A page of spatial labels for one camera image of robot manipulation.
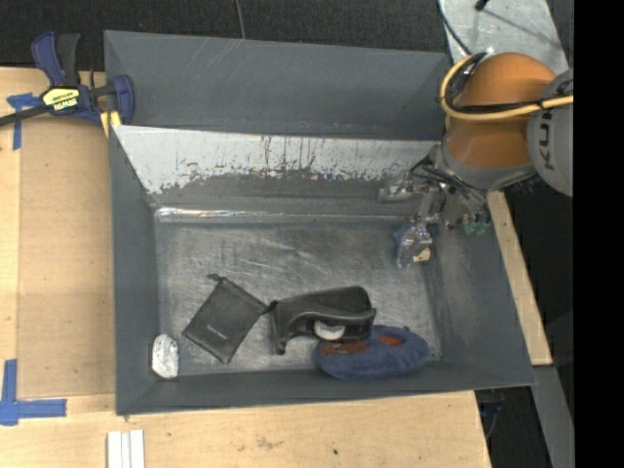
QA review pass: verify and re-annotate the blue and red round cushion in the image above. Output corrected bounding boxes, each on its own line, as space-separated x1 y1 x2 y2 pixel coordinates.
311 324 432 381

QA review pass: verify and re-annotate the black curved rubber holder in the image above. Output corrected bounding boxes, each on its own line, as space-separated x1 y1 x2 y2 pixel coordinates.
268 285 378 356

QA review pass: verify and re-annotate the pale wood flat board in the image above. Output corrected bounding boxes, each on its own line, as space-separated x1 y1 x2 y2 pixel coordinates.
16 69 118 400

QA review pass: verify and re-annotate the white crumpled lump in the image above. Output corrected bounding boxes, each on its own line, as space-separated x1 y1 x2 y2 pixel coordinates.
150 332 180 379

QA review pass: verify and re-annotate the black cloth pouch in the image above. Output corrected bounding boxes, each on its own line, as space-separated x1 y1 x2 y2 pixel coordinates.
181 273 269 366

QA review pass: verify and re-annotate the small white round object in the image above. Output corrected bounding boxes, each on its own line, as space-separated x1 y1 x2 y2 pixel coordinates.
313 319 348 341

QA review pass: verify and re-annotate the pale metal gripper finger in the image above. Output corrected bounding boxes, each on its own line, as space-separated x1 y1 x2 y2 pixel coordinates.
392 215 435 269
377 171 423 203

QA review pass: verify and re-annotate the grey metal bin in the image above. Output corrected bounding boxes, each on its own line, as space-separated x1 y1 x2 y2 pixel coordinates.
101 29 538 416

